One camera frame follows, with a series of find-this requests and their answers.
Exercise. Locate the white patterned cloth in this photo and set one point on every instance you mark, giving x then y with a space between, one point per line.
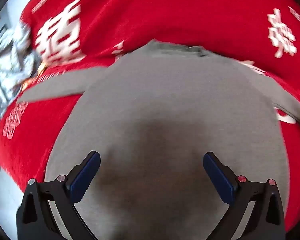
7 65

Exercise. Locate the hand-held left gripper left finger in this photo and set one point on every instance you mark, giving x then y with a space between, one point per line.
86 175

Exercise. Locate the red printed blanket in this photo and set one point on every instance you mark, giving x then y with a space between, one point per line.
152 12

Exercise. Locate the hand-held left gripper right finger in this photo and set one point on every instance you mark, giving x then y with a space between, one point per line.
218 177

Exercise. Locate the grey knit sweater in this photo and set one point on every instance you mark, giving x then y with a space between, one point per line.
177 92

